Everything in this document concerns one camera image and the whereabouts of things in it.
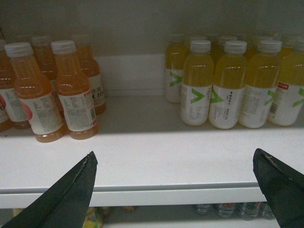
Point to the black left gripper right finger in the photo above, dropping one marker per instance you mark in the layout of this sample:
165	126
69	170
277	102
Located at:
283	188

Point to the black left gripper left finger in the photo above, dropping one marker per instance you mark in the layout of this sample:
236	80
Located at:
65	203

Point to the yellow juice bottle rightmost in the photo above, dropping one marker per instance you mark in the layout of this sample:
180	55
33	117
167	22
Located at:
289	95

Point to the yellow juice bottle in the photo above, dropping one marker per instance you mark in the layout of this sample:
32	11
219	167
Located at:
260	84
175	55
228	85
197	83
289	95

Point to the orange juice bottle front right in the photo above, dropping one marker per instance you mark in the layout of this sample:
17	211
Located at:
74	91

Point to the orange juice bottle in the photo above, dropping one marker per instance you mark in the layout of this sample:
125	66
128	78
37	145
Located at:
74	91
6	75
91	68
35	94

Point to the orange juice bottle front left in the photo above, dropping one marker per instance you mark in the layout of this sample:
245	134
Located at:
35	94

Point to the yellow juice bottle front right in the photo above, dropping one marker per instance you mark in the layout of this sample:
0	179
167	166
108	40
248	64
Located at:
260	84

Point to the yellow juice bottle front middle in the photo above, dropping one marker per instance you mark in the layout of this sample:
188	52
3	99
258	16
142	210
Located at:
228	85

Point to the orange juice bottle leftmost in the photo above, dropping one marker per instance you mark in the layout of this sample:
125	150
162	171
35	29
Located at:
6	75

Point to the yellow juice bottle front left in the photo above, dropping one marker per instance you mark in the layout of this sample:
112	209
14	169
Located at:
197	83

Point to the orange juice bottle back right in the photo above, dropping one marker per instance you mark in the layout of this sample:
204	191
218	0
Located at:
91	68

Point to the yellow juice bottle back left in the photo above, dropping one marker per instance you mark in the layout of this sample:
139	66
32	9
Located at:
175	55

